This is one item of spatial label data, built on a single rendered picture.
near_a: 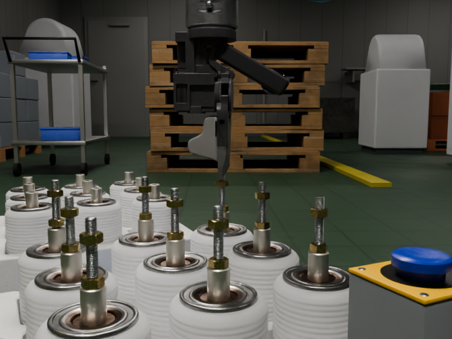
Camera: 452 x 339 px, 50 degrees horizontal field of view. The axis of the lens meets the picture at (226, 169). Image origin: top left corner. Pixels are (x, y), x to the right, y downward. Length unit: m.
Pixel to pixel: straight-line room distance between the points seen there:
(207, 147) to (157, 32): 8.59
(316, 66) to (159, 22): 6.00
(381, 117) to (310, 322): 4.94
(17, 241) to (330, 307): 0.62
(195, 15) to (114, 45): 8.61
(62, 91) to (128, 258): 5.81
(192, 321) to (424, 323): 0.20
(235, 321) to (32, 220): 0.57
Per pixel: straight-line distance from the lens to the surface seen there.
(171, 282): 0.54
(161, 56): 3.54
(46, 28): 6.61
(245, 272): 0.60
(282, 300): 0.52
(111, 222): 0.96
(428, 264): 0.35
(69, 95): 6.39
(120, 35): 9.30
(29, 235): 0.94
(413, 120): 5.51
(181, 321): 0.45
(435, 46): 10.10
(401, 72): 5.48
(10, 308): 0.70
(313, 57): 3.59
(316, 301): 0.50
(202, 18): 0.69
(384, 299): 0.35
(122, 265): 0.67
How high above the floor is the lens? 0.43
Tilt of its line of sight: 7 degrees down
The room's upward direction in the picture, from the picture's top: straight up
